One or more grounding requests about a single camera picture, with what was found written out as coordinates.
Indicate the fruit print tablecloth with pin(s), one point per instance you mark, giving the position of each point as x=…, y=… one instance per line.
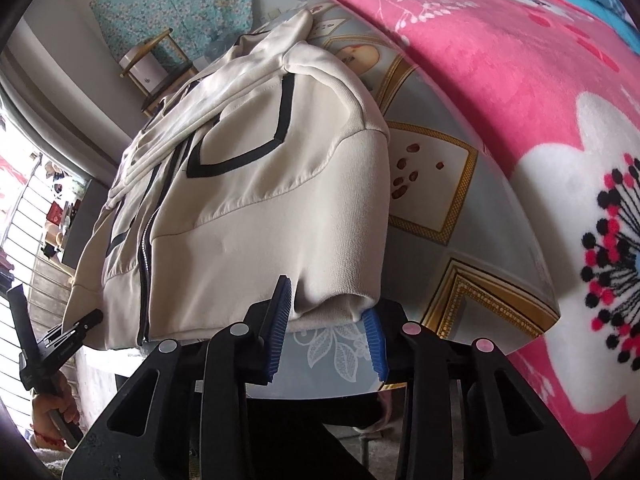
x=440, y=200

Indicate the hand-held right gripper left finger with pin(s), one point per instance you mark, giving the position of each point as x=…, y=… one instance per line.
x=277, y=330

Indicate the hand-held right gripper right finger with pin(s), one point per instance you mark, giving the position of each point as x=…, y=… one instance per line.
x=376, y=350

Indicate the white cylinder box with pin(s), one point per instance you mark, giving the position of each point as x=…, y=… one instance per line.
x=145, y=72

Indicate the metal window railing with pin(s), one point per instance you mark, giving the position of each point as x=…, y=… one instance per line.
x=20, y=240

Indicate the teal floral wall cloth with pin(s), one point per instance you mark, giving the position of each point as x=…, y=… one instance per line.
x=175, y=5

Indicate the wooden chair dark seat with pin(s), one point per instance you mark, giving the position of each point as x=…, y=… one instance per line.
x=172, y=67

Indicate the cream zip jacket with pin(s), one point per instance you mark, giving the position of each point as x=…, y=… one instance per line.
x=240, y=200

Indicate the pink floral blanket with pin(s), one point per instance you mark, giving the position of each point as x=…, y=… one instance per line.
x=500, y=85

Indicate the person's left hand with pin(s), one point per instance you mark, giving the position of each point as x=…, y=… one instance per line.
x=42, y=415

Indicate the grey panel under window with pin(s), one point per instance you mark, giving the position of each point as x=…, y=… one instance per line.
x=82, y=220

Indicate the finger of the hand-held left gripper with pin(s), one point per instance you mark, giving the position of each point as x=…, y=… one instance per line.
x=85, y=327

